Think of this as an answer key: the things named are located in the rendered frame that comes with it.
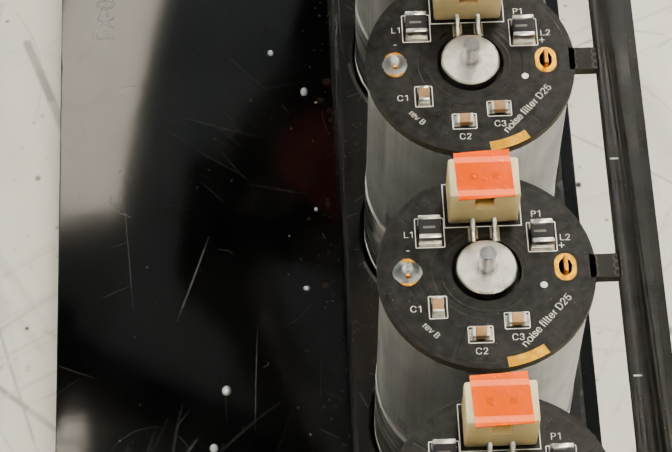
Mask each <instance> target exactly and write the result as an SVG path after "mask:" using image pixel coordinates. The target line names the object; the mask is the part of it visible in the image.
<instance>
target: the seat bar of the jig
mask: <svg viewBox="0 0 672 452"><path fill-rule="evenodd" d="M331 5H332V26H333V47H334V68H335V89H336V110H337V131H338V152H339V173H340V194H341V215H342V236H343V257H344V278H345V299H346V320H347V341H348V362H349V383H350V404H351V425H352V446H353V452H377V450H376V447H375V444H374V440H373V438H374V406H375V374H376V365H377V349H378V318H379V292H378V287H377V275H376V274H375V272H374V271H373V269H372V268H371V266H370V264H369V262H368V260H367V257H366V254H365V251H364V207H365V174H366V165H367V117H368V96H367V95H366V93H365V92H364V91H363V89H362V87H361V86H360V84H359V82H358V79H357V77H356V74H355V0H331ZM554 197H555V198H557V199H558V200H559V201H560V202H562V203H563V204H564V205H565V198H564V188H563V181H562V167H561V157H560V153H559V160H558V167H557V173H556V180H555V195H554ZM569 414H571V415H572V416H574V417H575V418H576V419H578V420H579V421H580V422H581V423H582V424H584V425H585V426H586V427H587V425H586V415H585V404H584V394H583V383H582V373H581V363H580V354H579V359H578V364H577V370H576V375H575V380H574V389H573V397H572V403H571V408H570V413H569Z"/></svg>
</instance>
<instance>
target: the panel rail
mask: <svg viewBox="0 0 672 452"><path fill-rule="evenodd" d="M588 3H589V12H590V22H591V31H592V40H593V47H586V48H573V50H569V51H568V52H572V51H573V53H572V55H573V54H574V56H575V61H574V62H575V64H572V65H573V66H574V65H575V74H596V77H597V87H598V96H599V105H600V115H601V124H602V133H603V143H604V152H605V161H606V171H607V180H608V189H609V199H610V208H611V217H612V227H613V236H614V245H615V253H609V254H593V255H594V256H595V258H593V259H594V260H595V261H596V262H595V261H594V260H591V261H594V262H595V263H596V272H597V273H596V272H595V271H591V272H595V273H596V282H615V281H618V283H619V292H620V301H621V311H622V320H623V329H624V339H625V348H626V357H627V367H628V376H629V385H630V395H631V404H632V413H633V423H634V432H635V441H636V451H637V452H672V348H671V339H670V331H669V322H668V313H667V305H666V296H665V288H664V279H663V271H662V262H661V254H660V245H659V237H658V228H657V220H656V211H655V202H654V194H653V185H652V177H651V168H650V160H649V151H648V143H647V134H646V126H645V117H644V109H643V100H642V91H641V83H640V74H639V66H638V57H637V49H636V40H635V32H634V23H633V15H632V6H631V0H588ZM591 255H592V254H591ZM591 255H590V256H591ZM593 255H592V256H593Z"/></svg>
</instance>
